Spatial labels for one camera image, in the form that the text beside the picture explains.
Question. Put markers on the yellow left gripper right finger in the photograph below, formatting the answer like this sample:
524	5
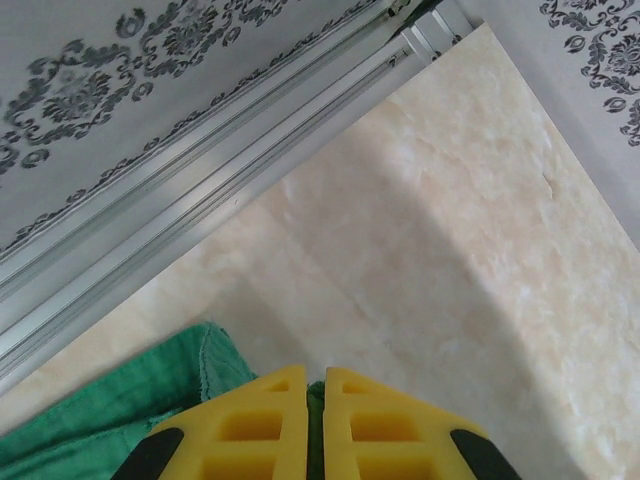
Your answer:
390	440

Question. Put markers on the green long pants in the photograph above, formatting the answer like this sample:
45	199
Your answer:
100	410

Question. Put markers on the aluminium frame post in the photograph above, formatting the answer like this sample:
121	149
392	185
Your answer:
440	35

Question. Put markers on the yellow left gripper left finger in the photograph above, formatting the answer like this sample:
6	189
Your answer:
250	440

